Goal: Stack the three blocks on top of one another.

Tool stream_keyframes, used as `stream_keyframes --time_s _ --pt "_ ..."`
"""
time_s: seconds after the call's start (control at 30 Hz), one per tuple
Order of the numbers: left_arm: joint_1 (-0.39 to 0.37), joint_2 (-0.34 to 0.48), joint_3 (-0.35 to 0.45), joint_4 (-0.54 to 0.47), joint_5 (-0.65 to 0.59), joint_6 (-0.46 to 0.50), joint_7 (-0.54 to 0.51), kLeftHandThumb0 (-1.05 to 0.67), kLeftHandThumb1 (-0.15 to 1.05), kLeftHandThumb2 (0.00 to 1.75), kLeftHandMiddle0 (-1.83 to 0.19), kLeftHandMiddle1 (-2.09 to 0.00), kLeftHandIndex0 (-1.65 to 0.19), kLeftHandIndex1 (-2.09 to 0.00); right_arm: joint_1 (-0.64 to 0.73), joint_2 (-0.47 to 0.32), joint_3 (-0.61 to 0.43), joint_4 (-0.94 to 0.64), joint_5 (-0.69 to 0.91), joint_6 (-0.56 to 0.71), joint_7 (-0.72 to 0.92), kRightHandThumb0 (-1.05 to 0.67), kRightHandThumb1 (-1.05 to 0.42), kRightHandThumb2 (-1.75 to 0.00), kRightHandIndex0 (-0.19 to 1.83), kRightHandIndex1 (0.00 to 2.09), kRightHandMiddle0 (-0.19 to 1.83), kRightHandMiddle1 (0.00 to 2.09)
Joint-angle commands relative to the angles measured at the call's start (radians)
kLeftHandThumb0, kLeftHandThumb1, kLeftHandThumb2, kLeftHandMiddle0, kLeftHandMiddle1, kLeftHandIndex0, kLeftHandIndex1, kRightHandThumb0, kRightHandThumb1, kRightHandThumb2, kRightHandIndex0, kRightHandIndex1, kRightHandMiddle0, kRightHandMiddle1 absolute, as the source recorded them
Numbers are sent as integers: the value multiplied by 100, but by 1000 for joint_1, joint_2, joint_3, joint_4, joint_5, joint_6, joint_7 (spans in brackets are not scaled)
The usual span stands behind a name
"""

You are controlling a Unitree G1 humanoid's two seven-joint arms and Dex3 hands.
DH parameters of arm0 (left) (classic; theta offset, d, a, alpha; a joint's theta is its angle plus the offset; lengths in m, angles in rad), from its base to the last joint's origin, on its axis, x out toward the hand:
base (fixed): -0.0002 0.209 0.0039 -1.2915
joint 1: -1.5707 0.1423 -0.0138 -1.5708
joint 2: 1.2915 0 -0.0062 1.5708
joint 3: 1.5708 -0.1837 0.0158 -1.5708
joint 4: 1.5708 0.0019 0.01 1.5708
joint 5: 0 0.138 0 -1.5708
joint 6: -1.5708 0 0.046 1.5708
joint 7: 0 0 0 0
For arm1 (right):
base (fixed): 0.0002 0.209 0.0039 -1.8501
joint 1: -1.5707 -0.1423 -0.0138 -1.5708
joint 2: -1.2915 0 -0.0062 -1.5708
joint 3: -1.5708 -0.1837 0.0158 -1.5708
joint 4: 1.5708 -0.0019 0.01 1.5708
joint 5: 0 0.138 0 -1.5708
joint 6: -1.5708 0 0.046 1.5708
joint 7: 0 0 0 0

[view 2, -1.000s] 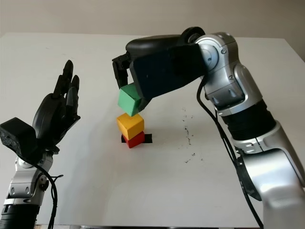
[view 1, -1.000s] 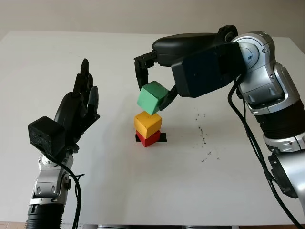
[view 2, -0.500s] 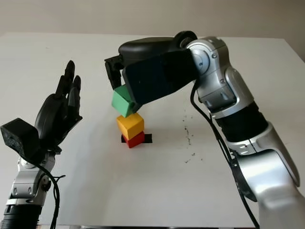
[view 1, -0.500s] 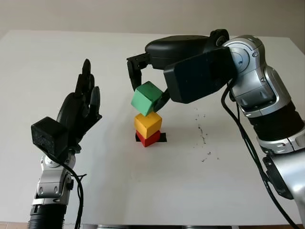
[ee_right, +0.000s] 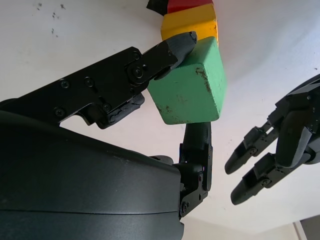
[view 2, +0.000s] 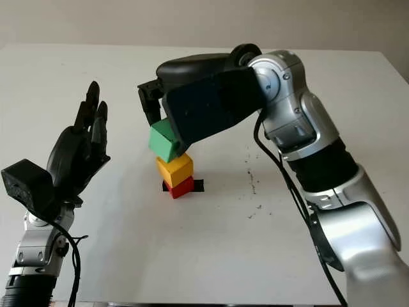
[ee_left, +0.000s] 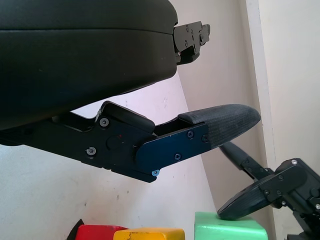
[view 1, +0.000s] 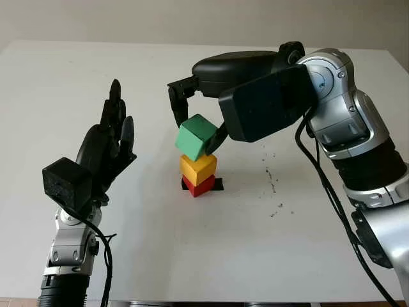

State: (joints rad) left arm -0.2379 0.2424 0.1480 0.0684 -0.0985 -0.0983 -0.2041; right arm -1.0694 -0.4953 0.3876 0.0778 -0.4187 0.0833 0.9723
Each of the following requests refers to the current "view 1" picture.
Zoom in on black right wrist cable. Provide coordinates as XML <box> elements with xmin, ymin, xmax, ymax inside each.
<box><xmin>295</xmin><ymin>109</ymin><xmax>401</xmax><ymax>307</ymax></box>

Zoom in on black tape strip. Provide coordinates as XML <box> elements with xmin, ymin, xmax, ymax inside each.
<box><xmin>180</xmin><ymin>177</ymin><xmax>224</xmax><ymax>192</ymax></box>

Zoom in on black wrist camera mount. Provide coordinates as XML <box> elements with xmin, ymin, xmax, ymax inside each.
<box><xmin>42</xmin><ymin>157</ymin><xmax>94</xmax><ymax>216</ymax></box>
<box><xmin>218</xmin><ymin>63</ymin><xmax>319</xmax><ymax>143</ymax></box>

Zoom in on red wooden cube block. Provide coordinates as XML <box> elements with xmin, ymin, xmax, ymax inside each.
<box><xmin>181</xmin><ymin>175</ymin><xmax>216</xmax><ymax>198</ymax></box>

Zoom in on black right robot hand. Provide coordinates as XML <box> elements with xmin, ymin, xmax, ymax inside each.
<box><xmin>167</xmin><ymin>40</ymin><xmax>306</xmax><ymax>155</ymax></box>

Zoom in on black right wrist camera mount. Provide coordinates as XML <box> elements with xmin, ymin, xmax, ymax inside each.
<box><xmin>218</xmin><ymin>63</ymin><xmax>319</xmax><ymax>143</ymax></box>

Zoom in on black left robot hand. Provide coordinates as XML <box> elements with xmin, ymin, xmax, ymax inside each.
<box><xmin>75</xmin><ymin>79</ymin><xmax>138</xmax><ymax>202</ymax></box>

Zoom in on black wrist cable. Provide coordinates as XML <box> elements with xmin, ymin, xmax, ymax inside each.
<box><xmin>62</xmin><ymin>207</ymin><xmax>118</xmax><ymax>307</ymax></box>
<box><xmin>295</xmin><ymin>109</ymin><xmax>401</xmax><ymax>307</ymax></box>

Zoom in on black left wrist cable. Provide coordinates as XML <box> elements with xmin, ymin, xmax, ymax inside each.
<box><xmin>62</xmin><ymin>207</ymin><xmax>118</xmax><ymax>307</ymax></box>

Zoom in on yellow wooden cube block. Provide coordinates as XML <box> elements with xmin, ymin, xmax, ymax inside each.
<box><xmin>180</xmin><ymin>154</ymin><xmax>219</xmax><ymax>187</ymax></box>

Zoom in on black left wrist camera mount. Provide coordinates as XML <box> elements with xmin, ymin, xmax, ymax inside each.
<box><xmin>42</xmin><ymin>157</ymin><xmax>94</xmax><ymax>216</ymax></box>

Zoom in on green wooden cube block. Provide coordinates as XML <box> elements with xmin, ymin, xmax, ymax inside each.
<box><xmin>174</xmin><ymin>114</ymin><xmax>219</xmax><ymax>162</ymax></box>

